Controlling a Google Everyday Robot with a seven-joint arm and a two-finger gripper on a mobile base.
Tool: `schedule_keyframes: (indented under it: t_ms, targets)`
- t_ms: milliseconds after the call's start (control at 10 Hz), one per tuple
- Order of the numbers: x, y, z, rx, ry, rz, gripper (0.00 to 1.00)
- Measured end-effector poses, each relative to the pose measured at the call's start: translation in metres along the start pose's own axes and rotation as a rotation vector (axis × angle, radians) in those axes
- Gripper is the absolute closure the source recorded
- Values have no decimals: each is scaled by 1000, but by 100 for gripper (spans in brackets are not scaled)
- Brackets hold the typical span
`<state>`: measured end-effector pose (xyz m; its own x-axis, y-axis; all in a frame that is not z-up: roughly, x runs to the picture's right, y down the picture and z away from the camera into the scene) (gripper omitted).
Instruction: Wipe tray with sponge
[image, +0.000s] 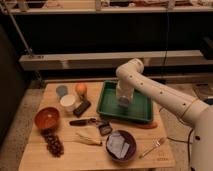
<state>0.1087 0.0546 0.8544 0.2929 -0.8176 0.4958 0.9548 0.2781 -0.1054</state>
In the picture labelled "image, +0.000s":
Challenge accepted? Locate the dark purple bowl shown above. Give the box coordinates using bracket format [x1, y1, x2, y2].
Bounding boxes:
[106, 130, 137, 162]

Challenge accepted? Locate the blue-grey round lid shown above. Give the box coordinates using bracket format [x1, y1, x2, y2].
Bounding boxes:
[56, 85, 68, 98]

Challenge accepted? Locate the bunch of dark grapes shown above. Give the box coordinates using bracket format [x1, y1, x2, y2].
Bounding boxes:
[42, 132, 64, 157]

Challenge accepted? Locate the red-orange bowl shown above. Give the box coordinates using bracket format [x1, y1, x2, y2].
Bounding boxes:
[34, 107, 60, 131]

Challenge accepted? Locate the white cup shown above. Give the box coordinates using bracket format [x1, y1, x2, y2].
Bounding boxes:
[60, 94, 76, 113]

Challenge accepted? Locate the metal shelf rack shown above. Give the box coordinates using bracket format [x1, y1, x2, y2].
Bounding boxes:
[0, 0, 213, 83]

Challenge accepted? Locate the orange fruit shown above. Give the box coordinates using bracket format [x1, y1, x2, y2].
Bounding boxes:
[75, 83, 87, 99]

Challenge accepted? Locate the black cable on floor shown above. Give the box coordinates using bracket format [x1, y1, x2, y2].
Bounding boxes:
[158, 105, 195, 171]

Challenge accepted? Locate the small black box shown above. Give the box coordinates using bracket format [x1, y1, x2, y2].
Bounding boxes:
[99, 123, 112, 136]

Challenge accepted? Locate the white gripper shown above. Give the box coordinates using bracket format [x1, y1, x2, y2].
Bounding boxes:
[116, 80, 134, 102]

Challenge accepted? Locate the black rectangular block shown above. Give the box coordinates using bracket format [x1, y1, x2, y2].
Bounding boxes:
[73, 100, 91, 117]

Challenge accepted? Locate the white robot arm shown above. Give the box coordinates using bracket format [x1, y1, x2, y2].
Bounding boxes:
[116, 58, 213, 171]

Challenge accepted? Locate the black handled tool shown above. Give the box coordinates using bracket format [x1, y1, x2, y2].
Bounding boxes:
[69, 118, 98, 126]

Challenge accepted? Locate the white crumpled paper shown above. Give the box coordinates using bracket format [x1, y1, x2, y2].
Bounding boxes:
[106, 132, 130, 159]

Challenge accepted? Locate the silver fork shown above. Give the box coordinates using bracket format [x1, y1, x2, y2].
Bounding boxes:
[139, 137, 166, 159]

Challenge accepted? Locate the orange carrot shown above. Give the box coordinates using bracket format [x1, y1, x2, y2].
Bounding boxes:
[136, 121, 158, 129]

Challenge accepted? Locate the wooden table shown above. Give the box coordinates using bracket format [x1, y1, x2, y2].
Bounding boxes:
[18, 83, 175, 171]

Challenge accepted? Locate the green plastic tray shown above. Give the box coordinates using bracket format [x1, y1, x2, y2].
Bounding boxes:
[97, 81, 153, 124]

